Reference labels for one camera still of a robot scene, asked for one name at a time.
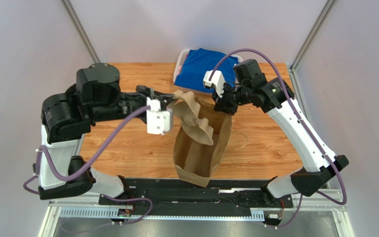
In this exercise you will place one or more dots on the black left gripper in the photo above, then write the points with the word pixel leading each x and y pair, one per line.
pixel 150 93

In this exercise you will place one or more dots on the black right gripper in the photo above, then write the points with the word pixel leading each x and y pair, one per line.
pixel 223 100

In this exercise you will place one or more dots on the cardboard cup carrier tray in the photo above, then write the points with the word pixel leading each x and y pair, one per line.
pixel 187 110

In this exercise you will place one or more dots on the brown paper bag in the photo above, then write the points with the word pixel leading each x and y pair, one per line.
pixel 195 163

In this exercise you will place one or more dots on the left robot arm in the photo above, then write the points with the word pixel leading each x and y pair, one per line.
pixel 67 117

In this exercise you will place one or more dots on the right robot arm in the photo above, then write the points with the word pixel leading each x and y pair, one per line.
pixel 277 100

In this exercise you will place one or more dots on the blue folded cloth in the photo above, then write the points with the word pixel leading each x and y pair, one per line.
pixel 192 69

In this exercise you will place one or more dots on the white plastic basket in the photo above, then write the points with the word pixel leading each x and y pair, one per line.
pixel 178 70

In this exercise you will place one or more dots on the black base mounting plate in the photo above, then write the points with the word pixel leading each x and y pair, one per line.
pixel 177 198

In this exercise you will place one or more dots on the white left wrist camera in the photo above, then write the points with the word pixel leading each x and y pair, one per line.
pixel 158 121

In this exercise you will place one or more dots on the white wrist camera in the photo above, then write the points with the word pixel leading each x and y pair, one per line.
pixel 214 80
pixel 158 121

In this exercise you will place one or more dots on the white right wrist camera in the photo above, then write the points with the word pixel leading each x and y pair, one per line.
pixel 214 80

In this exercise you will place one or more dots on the aluminium frame rail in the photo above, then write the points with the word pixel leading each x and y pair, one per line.
pixel 82 216

